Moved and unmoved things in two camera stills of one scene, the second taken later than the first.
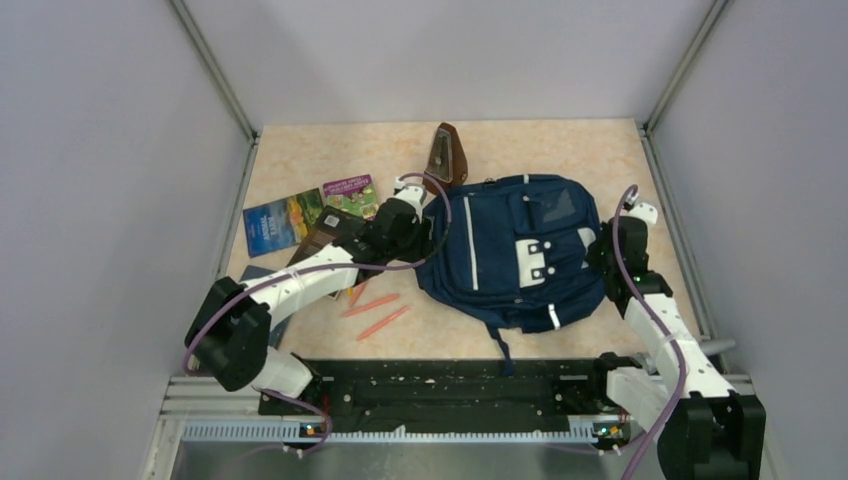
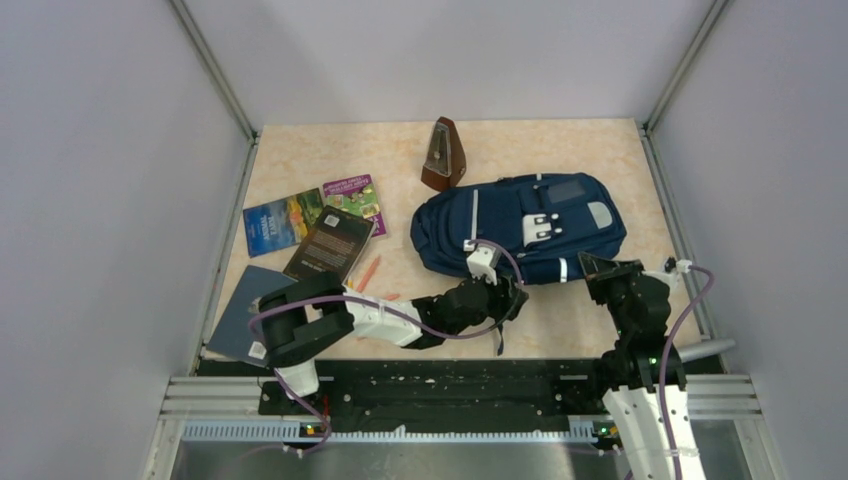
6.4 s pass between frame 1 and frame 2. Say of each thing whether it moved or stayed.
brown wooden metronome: stayed
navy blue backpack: moved
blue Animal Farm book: stayed
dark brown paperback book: stayed
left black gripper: moved
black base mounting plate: stayed
